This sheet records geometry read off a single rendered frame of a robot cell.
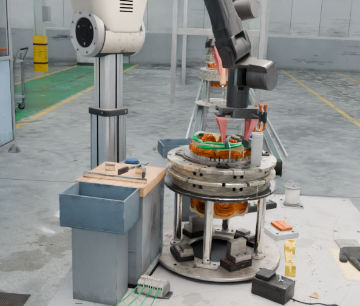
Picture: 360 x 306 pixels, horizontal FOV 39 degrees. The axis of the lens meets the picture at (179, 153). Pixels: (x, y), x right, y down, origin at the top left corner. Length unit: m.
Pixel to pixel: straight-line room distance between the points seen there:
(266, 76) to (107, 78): 0.67
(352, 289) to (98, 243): 0.71
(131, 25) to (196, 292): 0.88
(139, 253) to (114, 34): 0.73
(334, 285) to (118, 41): 1.00
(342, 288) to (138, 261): 0.57
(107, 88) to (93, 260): 0.68
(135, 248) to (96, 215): 0.18
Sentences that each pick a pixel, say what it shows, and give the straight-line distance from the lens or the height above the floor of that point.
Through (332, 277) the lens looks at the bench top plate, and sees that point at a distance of 1.56.
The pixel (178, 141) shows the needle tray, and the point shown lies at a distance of 1.85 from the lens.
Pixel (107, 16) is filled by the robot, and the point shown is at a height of 1.48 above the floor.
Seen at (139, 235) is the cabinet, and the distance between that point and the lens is 1.34.
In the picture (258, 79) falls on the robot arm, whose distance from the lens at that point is 1.27.
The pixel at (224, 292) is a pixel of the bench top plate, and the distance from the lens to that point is 1.41.
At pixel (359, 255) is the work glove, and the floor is 0.80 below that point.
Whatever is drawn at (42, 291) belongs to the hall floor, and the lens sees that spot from 3.04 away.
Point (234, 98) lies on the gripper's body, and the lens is 1.31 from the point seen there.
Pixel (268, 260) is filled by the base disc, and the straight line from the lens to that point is 1.56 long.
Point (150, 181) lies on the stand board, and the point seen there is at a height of 1.06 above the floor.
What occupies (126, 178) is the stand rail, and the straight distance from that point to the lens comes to 1.34.
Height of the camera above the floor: 1.47
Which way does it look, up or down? 14 degrees down
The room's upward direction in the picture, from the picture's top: 2 degrees clockwise
